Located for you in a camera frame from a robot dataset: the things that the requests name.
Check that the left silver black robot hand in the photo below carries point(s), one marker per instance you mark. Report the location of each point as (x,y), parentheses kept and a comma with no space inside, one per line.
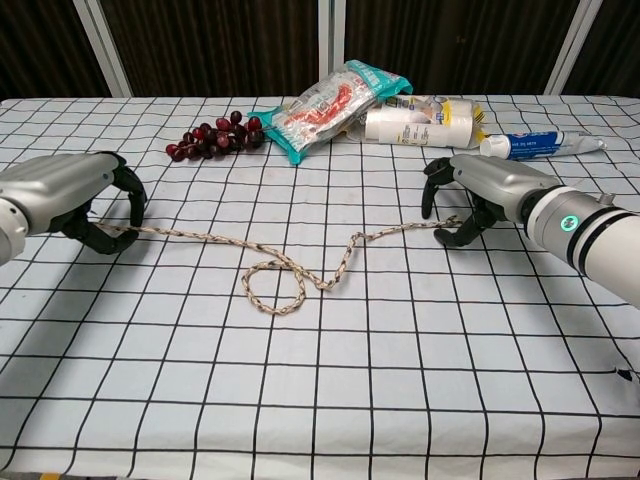
(55,185)

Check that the white partition frame post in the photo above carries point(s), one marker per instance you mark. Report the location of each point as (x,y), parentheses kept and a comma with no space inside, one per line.
(575,45)
(332,45)
(102,45)

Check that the blue white toothpaste tube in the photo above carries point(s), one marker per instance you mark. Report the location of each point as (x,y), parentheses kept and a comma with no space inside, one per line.
(530,144)

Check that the teal snack packet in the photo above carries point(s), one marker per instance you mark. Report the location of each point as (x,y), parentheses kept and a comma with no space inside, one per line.
(320,112)

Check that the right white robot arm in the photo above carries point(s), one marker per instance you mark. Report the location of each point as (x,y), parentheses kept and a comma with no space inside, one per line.
(600,240)

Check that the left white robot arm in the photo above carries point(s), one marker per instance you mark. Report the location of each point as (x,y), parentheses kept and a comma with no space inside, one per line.
(10,230)

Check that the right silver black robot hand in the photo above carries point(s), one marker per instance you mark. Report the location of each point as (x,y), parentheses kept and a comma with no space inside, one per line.
(500,180)

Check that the white black checked tablecloth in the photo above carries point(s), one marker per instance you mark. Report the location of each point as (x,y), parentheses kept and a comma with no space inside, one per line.
(350,375)

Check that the dark red grape bunch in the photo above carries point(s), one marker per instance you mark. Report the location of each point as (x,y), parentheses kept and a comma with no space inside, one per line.
(220,138)

